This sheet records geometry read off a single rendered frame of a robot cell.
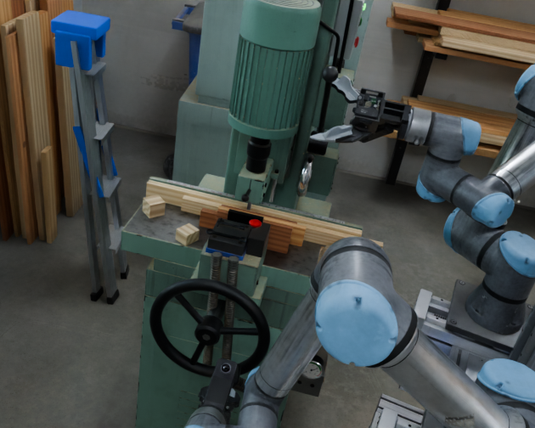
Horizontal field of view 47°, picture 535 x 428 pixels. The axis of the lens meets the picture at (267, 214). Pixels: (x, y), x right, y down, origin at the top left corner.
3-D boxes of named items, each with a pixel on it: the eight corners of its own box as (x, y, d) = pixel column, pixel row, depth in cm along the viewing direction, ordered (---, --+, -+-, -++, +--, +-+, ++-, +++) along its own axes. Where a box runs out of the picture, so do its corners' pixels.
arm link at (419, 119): (425, 119, 139) (419, 152, 137) (405, 115, 139) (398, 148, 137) (433, 104, 132) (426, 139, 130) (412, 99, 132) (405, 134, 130)
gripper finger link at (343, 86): (336, 59, 136) (365, 87, 134) (334, 72, 141) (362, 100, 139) (326, 67, 135) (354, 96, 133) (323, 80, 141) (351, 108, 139)
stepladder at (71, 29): (80, 302, 266) (42, 23, 205) (99, 268, 288) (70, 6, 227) (118, 306, 265) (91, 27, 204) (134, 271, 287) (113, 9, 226)
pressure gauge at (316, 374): (295, 380, 163) (301, 358, 159) (297, 370, 166) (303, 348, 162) (319, 386, 162) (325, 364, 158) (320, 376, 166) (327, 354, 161)
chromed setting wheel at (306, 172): (293, 204, 171) (301, 164, 165) (299, 183, 182) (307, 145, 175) (303, 206, 171) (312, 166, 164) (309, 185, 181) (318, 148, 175)
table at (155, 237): (104, 270, 153) (104, 250, 149) (148, 210, 178) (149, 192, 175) (345, 331, 148) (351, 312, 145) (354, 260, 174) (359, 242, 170)
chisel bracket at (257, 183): (233, 204, 161) (238, 175, 156) (244, 179, 173) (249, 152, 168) (261, 211, 160) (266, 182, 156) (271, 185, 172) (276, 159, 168)
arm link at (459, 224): (473, 273, 160) (584, 73, 139) (430, 242, 170) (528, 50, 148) (497, 270, 168) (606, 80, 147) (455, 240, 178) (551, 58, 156)
